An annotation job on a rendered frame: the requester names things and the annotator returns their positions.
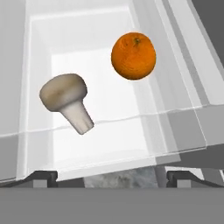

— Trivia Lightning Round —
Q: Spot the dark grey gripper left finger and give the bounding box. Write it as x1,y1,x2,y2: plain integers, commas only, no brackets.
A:
7,170,59,189

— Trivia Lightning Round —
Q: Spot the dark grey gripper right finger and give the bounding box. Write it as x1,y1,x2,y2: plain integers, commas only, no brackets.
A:
166,171,223,189

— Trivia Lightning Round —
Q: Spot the beige mushroom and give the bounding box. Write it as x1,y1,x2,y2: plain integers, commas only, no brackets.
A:
38,73,95,136

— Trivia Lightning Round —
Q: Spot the clear glass fridge shelf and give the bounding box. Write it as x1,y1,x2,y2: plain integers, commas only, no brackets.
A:
0,0,224,183

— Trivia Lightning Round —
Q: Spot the white fridge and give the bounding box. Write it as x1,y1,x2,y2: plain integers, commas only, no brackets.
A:
0,0,224,188

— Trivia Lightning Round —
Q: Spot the orange tangerine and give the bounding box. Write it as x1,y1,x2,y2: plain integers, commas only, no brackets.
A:
110,31,158,81

